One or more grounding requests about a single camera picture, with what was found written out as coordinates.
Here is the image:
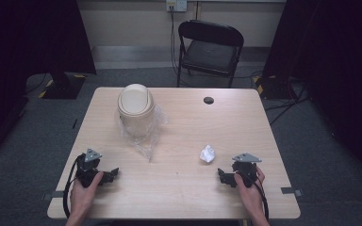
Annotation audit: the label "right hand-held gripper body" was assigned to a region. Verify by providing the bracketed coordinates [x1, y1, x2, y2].
[231, 153, 263, 188]

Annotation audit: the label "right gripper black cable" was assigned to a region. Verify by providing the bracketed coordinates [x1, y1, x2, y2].
[252, 179, 271, 221]

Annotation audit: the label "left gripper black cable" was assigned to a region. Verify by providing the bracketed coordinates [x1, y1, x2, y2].
[62, 153, 86, 219]

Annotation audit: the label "clear plastic bag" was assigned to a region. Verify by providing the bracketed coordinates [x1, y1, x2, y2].
[114, 105, 170, 163]

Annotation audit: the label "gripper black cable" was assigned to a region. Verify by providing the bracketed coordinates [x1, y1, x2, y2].
[252, 179, 271, 221]
[62, 153, 86, 219]

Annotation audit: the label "person's left hand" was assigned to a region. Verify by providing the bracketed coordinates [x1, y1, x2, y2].
[70, 170, 105, 216]

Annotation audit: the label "dark curtain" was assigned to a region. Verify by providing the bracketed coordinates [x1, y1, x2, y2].
[0, 0, 97, 165]
[261, 0, 362, 187]

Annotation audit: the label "crumpled white paper ball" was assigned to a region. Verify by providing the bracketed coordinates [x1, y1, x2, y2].
[199, 144, 217, 164]

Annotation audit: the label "white wall outlet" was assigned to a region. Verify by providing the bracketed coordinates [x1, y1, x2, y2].
[165, 0, 189, 13]

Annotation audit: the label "black floor cables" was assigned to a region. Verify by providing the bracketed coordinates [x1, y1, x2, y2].
[263, 78, 311, 126]

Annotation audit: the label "grey table bracket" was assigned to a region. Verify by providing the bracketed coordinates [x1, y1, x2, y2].
[41, 190, 66, 202]
[280, 186, 304, 198]

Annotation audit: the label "black folding chair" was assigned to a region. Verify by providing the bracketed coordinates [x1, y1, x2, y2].
[176, 19, 245, 89]

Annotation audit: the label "beige swing-lid trash can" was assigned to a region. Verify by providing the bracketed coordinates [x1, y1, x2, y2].
[116, 83, 156, 139]

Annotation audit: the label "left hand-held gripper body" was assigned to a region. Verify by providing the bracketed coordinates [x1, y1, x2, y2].
[74, 148, 104, 188]

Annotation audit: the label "person's right hand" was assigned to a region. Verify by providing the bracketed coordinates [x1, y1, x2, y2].
[233, 166, 266, 215]

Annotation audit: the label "black cable from outlet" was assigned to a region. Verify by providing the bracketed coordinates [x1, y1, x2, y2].
[169, 5, 181, 78]

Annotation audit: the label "black stand base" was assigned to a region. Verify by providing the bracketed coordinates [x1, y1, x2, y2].
[39, 73, 88, 101]
[253, 74, 294, 101]

